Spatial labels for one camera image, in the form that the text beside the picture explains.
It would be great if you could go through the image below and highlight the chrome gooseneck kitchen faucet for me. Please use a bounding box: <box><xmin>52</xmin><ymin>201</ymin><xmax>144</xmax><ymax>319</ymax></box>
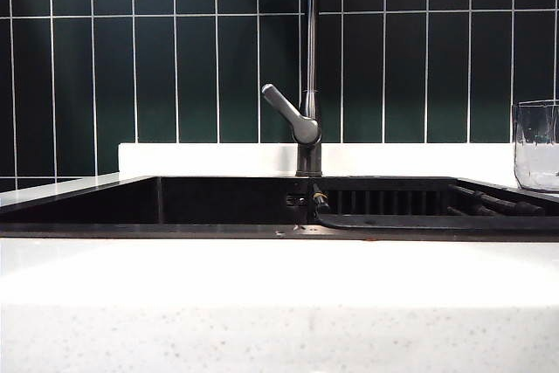
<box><xmin>294</xmin><ymin>0</ymin><xmax>324</xmax><ymax>178</ymax></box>

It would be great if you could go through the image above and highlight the black ribbed sink drain rack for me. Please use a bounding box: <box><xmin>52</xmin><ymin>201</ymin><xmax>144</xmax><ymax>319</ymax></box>
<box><xmin>314</xmin><ymin>177</ymin><xmax>559</xmax><ymax>231</ymax></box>

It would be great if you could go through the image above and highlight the clear glass mug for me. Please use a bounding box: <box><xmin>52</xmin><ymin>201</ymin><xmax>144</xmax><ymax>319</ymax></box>
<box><xmin>511</xmin><ymin>100</ymin><xmax>559</xmax><ymax>193</ymax></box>

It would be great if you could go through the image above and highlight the grey metal faucet lever handle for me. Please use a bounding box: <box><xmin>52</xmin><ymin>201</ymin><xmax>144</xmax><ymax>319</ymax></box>
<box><xmin>260</xmin><ymin>83</ymin><xmax>321</xmax><ymax>146</ymax></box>

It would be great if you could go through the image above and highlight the black undermount kitchen sink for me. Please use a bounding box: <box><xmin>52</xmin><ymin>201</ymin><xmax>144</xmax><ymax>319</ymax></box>
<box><xmin>0</xmin><ymin>175</ymin><xmax>559</xmax><ymax>243</ymax></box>

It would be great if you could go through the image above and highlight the black plug with yellow band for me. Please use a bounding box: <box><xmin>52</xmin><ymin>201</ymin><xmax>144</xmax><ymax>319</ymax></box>
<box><xmin>311</xmin><ymin>182</ymin><xmax>329</xmax><ymax>209</ymax></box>

